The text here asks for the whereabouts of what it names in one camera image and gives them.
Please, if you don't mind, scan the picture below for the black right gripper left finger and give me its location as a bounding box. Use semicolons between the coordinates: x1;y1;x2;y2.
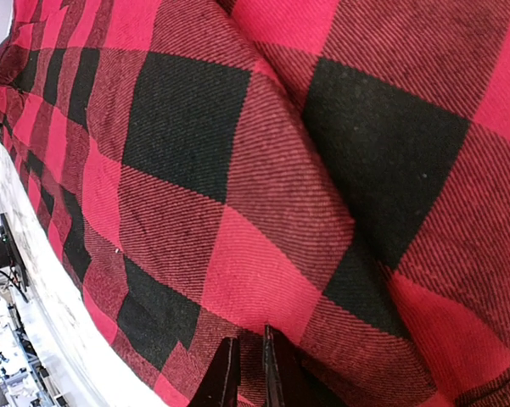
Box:
188;337;241;407

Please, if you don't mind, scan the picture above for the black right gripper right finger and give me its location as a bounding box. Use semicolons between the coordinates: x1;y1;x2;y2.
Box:
263;325;321;407

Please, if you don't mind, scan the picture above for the red black plaid shirt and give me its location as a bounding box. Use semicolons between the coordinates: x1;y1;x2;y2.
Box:
0;1;510;406

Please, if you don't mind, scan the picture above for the aluminium front rail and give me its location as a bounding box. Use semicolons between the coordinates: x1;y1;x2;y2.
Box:
20;270;162;407

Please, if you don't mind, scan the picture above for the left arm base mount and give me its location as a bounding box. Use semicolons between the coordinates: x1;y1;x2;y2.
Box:
0;213;29;303

